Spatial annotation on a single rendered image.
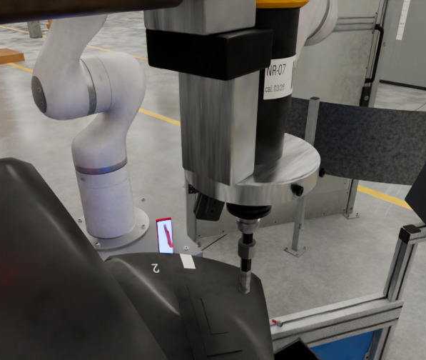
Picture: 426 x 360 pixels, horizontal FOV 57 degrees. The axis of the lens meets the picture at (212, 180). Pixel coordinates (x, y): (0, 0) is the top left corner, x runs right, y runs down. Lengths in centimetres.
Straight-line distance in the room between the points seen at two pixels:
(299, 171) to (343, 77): 228
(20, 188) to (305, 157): 19
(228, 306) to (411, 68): 615
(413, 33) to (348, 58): 406
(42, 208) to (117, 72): 58
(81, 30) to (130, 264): 44
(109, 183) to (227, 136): 74
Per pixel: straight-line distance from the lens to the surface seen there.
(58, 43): 79
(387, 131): 213
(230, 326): 47
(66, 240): 28
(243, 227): 22
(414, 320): 230
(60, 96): 79
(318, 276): 237
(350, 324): 100
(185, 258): 56
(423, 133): 217
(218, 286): 52
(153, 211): 107
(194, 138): 17
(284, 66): 18
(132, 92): 86
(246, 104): 16
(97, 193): 91
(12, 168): 31
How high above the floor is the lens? 154
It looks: 28 degrees down
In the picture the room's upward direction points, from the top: straight up
